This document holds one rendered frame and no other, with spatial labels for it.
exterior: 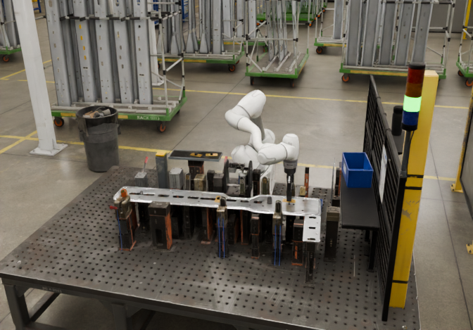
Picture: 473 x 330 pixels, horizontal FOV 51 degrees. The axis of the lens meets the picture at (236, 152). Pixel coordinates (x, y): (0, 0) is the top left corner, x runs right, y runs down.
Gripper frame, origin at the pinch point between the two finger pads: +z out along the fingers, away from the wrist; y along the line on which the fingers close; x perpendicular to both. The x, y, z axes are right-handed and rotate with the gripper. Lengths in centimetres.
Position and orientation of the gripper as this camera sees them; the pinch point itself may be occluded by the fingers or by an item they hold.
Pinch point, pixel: (288, 195)
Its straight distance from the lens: 317.8
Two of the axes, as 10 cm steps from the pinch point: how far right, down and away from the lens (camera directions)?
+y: -1.7, 3.9, -9.0
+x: 9.9, 0.5, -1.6
